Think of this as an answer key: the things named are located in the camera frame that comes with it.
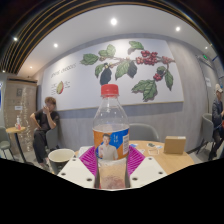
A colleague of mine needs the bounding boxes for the small round wooden table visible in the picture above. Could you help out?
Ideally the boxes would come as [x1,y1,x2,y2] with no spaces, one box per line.
[5,125,28,164]

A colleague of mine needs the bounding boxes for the brown cardboard box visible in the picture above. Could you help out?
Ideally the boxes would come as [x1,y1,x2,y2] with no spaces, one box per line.
[163,135,187,155]

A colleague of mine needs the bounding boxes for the person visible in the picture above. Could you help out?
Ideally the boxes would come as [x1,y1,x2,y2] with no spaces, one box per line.
[29,96,61,169]
[208,83,224,162]

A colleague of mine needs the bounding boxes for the black mug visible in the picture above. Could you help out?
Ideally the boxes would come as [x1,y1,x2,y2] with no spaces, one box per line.
[47,148,76,175]

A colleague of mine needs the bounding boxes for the round ceiling lights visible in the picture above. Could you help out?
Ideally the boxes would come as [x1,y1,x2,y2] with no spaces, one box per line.
[11,17,214,71]

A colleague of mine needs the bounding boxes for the clear red-capped drink bottle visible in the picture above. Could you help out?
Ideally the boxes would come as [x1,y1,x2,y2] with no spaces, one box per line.
[92,83,131,190]

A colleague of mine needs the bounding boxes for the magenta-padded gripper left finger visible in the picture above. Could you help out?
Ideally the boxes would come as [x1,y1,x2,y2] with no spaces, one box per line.
[57,145,100,190]

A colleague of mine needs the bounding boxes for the coffee plant wall mural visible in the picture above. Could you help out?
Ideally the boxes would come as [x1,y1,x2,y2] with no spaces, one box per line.
[40,37,185,112]

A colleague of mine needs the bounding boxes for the white paper sheets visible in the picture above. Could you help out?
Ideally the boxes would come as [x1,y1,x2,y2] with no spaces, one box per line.
[77,145,93,158]

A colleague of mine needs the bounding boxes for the small bottle with red label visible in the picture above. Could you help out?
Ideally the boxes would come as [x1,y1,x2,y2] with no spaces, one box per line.
[15,115,22,131]

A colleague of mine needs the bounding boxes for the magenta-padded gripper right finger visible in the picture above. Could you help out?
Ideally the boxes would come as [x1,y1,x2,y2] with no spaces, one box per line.
[126,145,168,189]

